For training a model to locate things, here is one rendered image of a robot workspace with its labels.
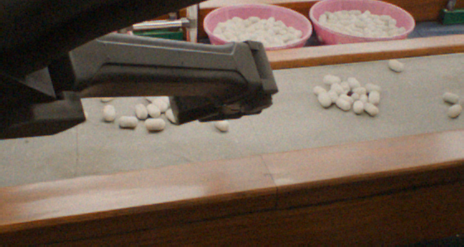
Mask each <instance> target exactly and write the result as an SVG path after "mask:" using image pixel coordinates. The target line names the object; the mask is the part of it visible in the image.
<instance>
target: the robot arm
mask: <svg viewBox="0 0 464 247"><path fill-rule="evenodd" d="M205 1H208V0H0V140H8V139H19V138H36V137H45V136H54V135H57V134H58V133H63V132H64V131H67V130H69V129H71V128H74V127H76V126H78V125H80V124H82V123H83V122H84V121H86V116H85V111H84V107H83V105H82V101H81V99H94V98H140V97H168V98H169V102H170V105H171V108H172V113H173V116H174V118H175V120H176V123H177V125H178V126H181V125H183V124H188V123H192V122H195V121H199V122H200V123H209V122H221V121H225V120H236V119H241V118H242V117H244V116H251V115H259V114H261V113H262V111H263V110H264V109H268V108H269V107H271V106H272V105H273V101H272V100H273V98H272V96H274V95H275V94H277V93H278V92H279V90H278V86H277V83H276V80H275V78H274V75H273V71H272V68H271V65H270V63H269V60H268V56H267V53H266V50H265V48H264V45H263V43H262V42H261V41H253V40H246V41H230V42H228V43H225V44H224V45H210V44H203V43H196V42H189V41H177V40H169V39H162V38H156V37H149V36H136V35H129V34H127V35H123V34H116V33H113V32H116V31H120V30H123V29H125V28H128V27H130V26H132V25H135V24H138V23H140V22H145V21H147V20H150V19H153V18H155V17H160V16H163V15H166V14H168V13H171V12H175V11H178V10H181V9H183V8H186V7H190V6H193V5H196V4H198V3H201V2H205Z"/></svg>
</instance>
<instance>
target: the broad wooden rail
mask: <svg viewBox="0 0 464 247"><path fill-rule="evenodd" d="M462 234H464V128H462V129H455V130H448V131H442V132H436V133H423V134H416V135H409V136H403V137H397V138H384V139H377V140H370V141H364V142H358V143H345V144H338V145H332V146H325V147H319V148H306V149H299V150H293V151H286V152H280V153H267V154H261V155H254V156H247V157H235V158H228V159H222V160H215V161H209V162H196V163H190V164H183V165H176V166H170V167H156V168H150V169H143V170H137V171H130V172H117V173H111V174H104V175H98V176H92V177H80V178H73V179H66V180H59V181H53V182H41V183H34V184H28V183H27V184H21V185H14V186H3V187H0V247H397V246H402V245H410V244H412V243H416V242H420V241H425V240H434V239H439V238H444V237H448V236H454V235H462Z"/></svg>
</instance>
